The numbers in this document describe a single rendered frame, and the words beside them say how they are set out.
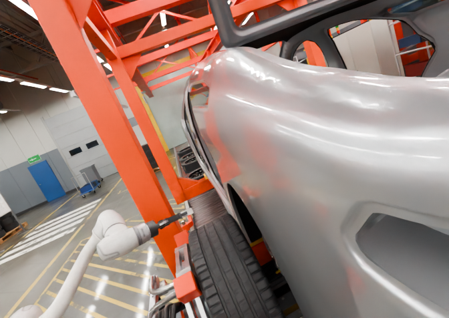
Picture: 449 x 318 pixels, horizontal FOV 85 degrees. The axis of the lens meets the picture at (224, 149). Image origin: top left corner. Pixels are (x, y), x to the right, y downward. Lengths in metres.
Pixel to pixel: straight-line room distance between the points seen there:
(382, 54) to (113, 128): 4.92
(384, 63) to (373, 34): 0.56
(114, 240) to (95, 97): 0.77
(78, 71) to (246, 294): 1.34
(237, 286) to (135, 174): 0.87
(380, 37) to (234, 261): 5.05
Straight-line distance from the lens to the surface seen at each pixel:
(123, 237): 1.17
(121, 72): 3.50
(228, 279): 1.01
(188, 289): 1.00
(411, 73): 5.08
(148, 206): 1.58
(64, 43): 1.61
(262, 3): 4.01
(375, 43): 5.49
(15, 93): 16.04
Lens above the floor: 1.71
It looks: 12 degrees down
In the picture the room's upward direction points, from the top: 23 degrees counter-clockwise
